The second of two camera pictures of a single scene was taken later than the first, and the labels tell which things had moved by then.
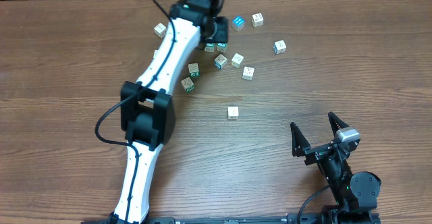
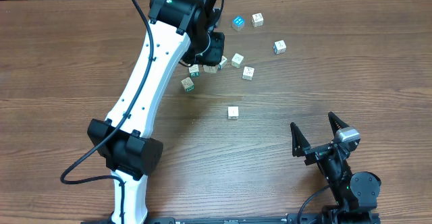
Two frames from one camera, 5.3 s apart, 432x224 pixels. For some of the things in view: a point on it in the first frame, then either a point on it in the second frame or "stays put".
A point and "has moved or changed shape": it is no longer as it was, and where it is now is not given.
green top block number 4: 221,46 has moved or changed shape
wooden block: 194,69 stays put
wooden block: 233,112 stays put
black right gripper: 321,150 stays put
